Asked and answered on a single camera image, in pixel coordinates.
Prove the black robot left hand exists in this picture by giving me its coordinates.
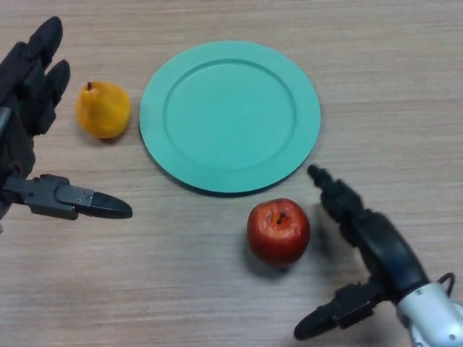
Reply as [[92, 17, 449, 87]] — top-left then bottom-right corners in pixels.
[[0, 16, 133, 221]]

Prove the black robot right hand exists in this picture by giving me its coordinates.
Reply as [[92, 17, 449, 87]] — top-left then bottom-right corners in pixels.
[[293, 164, 431, 340]]

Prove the red apple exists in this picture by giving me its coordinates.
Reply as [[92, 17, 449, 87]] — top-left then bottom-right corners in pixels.
[[247, 197, 312, 268]]

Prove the green round plate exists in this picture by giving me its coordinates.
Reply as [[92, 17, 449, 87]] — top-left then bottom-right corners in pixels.
[[139, 40, 322, 198]]

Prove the yellow pear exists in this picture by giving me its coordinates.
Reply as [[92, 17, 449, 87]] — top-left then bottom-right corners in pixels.
[[75, 81, 132, 140]]

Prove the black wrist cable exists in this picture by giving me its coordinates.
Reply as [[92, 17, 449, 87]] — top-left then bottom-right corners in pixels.
[[436, 273, 456, 299]]

